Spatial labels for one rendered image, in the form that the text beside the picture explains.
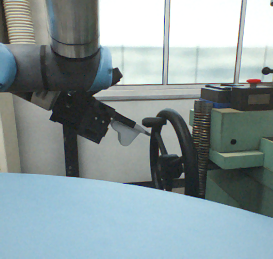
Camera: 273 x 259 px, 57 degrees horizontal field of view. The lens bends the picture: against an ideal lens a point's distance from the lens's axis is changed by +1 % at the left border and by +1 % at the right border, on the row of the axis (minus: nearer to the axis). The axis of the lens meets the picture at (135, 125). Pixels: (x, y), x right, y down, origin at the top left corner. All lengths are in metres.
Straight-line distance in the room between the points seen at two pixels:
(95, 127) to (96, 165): 1.53
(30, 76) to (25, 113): 1.56
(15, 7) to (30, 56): 1.36
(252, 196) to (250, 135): 0.15
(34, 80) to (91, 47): 0.10
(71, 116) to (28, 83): 0.14
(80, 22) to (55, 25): 0.03
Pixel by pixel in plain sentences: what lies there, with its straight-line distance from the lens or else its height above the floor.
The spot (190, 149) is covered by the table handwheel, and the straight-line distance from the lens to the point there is 0.50.
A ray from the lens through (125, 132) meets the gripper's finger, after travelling 0.54.
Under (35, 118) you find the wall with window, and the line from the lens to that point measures 1.97.
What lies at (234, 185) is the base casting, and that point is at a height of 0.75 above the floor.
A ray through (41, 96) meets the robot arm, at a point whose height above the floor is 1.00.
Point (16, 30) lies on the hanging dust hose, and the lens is 1.77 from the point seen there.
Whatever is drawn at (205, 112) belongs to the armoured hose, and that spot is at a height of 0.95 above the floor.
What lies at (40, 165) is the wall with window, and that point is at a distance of 2.07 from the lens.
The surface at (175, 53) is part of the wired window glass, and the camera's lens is 2.07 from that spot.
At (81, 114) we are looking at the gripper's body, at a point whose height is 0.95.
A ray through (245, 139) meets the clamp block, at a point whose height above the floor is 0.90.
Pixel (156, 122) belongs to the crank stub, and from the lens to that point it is 0.58.
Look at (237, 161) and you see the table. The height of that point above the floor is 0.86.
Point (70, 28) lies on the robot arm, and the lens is 0.36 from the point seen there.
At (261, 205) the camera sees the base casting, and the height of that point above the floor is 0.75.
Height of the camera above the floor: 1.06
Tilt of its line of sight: 14 degrees down
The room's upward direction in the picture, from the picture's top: straight up
